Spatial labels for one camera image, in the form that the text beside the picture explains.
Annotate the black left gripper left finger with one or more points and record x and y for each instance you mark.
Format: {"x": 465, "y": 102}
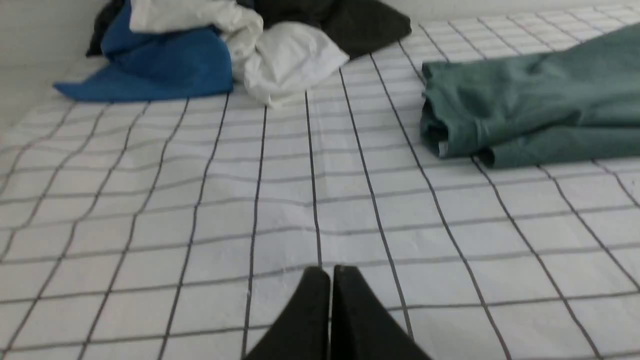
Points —
{"x": 301, "y": 331}

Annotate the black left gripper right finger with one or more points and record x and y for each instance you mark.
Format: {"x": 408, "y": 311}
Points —
{"x": 361, "y": 328}

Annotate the green long-sleeved shirt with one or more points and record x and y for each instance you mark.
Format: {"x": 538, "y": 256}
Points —
{"x": 576, "y": 104}

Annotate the white shirt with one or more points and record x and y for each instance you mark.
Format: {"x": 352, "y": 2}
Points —
{"x": 275, "y": 65}

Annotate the dark olive shirt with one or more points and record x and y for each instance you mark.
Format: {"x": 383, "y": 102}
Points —
{"x": 358, "y": 27}

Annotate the blue shirt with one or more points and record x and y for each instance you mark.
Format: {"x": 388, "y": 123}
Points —
{"x": 155, "y": 67}

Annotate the dark navy shirt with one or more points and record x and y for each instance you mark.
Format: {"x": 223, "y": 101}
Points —
{"x": 102, "y": 22}

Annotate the white grid-pattern tablecloth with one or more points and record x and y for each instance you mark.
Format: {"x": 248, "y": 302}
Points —
{"x": 178, "y": 230}

